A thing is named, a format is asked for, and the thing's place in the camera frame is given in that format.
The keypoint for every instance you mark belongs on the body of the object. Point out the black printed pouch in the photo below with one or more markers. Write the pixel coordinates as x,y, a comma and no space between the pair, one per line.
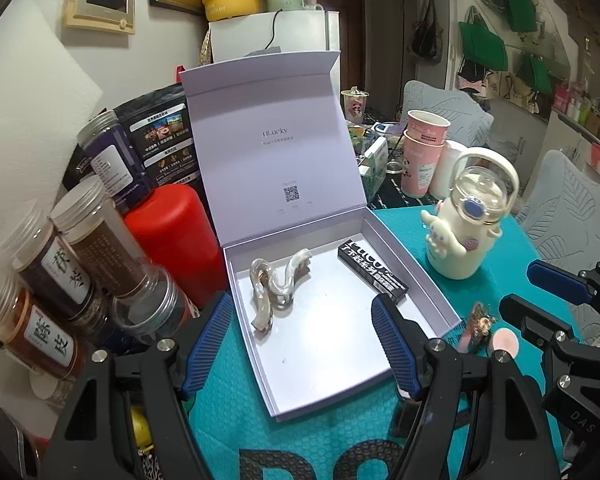
165,130

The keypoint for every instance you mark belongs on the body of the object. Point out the orange jar with white label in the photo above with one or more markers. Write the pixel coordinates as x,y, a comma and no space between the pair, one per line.
40,340

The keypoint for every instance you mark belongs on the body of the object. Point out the white pearly hair clip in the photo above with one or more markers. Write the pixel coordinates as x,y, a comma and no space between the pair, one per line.
292,272

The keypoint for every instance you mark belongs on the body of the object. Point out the row of bottles on shelf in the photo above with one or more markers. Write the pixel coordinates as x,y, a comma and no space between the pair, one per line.
590,115

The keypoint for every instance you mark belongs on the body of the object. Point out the brown plastic jar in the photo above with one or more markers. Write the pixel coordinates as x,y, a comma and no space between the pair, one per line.
105,245

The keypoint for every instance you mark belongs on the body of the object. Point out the green tote bag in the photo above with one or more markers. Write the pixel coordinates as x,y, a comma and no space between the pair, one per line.
520,5
537,72
482,47

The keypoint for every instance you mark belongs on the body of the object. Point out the salmon pink round compact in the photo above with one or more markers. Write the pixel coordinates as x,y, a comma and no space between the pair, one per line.
505,342

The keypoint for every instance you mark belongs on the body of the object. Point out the pink paper cup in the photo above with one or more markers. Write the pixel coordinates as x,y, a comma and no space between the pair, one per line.
420,170
425,125

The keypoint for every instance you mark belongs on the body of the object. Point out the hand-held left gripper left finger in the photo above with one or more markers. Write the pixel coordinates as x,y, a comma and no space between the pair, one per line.
207,350

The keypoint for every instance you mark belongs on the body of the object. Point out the green and white tissue box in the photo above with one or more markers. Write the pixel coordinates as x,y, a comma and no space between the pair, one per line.
375,165

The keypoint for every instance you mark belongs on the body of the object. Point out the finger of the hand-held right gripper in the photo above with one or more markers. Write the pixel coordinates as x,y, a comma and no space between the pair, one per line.
555,280
525,317

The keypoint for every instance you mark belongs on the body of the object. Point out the lavender gift box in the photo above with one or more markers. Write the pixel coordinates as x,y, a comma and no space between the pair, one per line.
320,355

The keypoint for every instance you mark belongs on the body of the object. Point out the brown door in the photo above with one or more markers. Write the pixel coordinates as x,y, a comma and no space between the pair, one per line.
340,20

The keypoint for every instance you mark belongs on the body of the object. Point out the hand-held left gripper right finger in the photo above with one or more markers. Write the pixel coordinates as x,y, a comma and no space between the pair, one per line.
395,350

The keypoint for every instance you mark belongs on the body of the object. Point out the cream cartoon water bottle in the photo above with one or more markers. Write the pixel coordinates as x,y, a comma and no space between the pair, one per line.
460,250

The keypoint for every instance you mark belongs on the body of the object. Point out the small hair accessory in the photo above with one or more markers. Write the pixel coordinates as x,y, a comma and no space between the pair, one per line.
480,321

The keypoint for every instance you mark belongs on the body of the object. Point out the panda print dessert cup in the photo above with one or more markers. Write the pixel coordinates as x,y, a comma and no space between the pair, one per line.
355,107

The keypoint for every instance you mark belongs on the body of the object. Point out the red canister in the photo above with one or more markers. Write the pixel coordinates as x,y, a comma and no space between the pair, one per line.
175,240

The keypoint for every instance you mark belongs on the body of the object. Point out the black hanging bag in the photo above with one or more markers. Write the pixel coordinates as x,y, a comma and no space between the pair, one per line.
426,35

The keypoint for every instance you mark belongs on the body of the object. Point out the dark jar with white label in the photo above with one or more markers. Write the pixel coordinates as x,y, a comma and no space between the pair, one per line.
60,270

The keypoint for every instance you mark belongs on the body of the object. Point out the black rectangular packet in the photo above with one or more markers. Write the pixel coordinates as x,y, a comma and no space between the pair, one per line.
370,270

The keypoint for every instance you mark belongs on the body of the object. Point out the brown translucent hair clip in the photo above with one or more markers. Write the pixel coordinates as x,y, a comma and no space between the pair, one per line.
260,292

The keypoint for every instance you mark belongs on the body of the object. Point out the white refrigerator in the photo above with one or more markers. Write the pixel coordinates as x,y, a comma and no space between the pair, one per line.
240,40

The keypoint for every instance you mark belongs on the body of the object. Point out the dark blue plastic jar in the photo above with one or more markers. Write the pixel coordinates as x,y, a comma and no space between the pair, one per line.
112,160

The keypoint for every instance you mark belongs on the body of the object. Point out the grey leaf pattern chair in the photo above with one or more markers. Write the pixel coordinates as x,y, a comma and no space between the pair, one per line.
450,102
570,210

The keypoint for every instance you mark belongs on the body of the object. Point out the white plastic cup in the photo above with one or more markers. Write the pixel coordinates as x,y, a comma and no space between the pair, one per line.
447,170

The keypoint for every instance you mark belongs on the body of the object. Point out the pink lip gloss tube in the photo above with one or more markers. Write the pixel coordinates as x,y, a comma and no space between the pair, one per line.
464,341

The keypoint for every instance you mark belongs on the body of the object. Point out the teal table mat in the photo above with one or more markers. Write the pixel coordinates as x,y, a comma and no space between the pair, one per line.
220,420

